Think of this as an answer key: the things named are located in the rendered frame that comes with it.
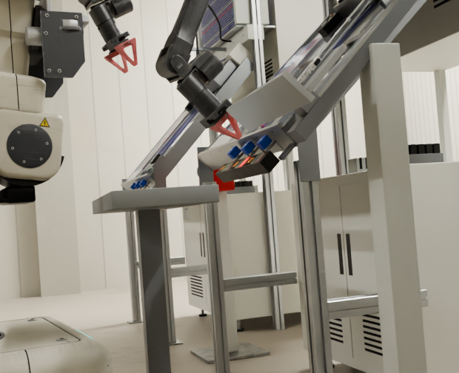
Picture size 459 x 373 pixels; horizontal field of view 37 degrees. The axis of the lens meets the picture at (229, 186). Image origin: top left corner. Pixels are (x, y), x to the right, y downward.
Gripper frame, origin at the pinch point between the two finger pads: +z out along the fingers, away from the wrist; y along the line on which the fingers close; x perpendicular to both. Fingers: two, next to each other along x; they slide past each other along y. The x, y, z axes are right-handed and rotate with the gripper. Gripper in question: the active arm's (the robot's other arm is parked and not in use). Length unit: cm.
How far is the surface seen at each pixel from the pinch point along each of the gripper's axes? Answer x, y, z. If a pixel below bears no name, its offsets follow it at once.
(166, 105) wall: -108, 392, 3
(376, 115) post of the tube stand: -4, -53, 8
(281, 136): -2.1, -16.3, 5.1
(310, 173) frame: 2.8, -25.7, 13.6
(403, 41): -71, 24, 23
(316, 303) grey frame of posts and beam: 22.9, -25.6, 34.1
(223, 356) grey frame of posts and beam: 40, 49, 54
